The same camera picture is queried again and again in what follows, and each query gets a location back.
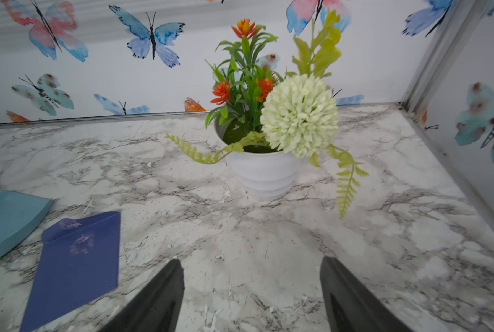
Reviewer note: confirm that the artificial flowers in white pot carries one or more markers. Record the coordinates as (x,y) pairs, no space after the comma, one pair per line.
(295,113)

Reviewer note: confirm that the teal plastic scoop dish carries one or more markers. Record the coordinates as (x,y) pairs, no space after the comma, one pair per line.
(20,215)

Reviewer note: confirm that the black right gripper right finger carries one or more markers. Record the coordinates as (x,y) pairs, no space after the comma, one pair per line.
(350,306)

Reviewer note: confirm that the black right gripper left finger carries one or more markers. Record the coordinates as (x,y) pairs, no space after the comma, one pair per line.
(157,306)

